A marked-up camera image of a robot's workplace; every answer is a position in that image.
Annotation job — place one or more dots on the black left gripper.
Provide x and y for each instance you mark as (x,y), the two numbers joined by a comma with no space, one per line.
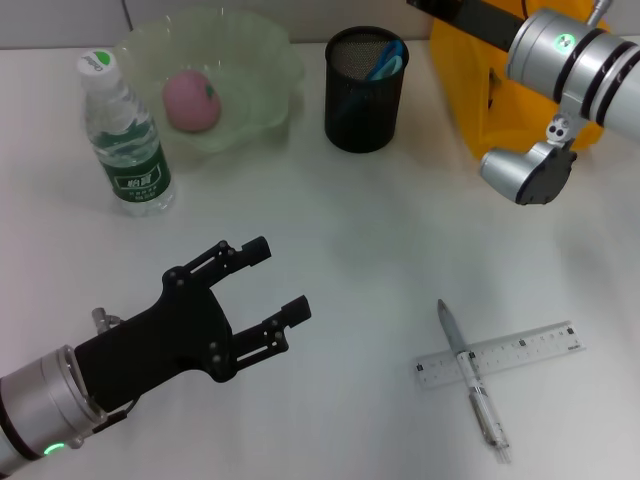
(165,340)

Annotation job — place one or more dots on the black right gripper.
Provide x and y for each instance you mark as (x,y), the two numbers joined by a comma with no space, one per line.
(470,17)

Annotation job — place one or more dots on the green plastic wrapper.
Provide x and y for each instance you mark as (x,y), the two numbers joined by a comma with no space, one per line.
(494,85)

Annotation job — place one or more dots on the blue capped scissors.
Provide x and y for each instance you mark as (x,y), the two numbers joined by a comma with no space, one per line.
(385,65)

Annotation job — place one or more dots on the clear water bottle green label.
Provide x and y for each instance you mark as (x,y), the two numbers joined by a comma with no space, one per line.
(140,185)

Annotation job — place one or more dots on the pink toy peach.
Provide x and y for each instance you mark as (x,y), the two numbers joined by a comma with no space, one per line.
(187,102)

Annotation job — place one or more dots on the grey white pen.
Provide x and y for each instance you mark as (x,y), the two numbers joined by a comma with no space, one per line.
(452,330)

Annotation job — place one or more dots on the transparent plastic ruler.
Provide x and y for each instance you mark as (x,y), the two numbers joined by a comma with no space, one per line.
(530,347)

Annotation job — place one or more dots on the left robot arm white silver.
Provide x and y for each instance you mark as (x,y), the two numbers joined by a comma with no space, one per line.
(40,405)

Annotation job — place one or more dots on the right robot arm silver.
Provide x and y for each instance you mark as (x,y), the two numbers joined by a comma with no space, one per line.
(590,65)

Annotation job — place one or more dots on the black mesh pen holder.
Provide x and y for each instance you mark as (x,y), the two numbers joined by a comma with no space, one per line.
(365,130)

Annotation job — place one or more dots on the translucent green fruit bowl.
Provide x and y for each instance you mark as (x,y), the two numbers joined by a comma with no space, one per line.
(250,100)

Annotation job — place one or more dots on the yellow plastic bin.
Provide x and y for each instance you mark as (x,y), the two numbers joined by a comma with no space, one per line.
(465,100)

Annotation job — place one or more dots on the left wrist silver stub connector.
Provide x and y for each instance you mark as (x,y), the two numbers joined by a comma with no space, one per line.
(100,319)

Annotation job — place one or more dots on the silver white right wrist camera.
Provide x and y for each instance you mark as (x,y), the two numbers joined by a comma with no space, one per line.
(510,170)

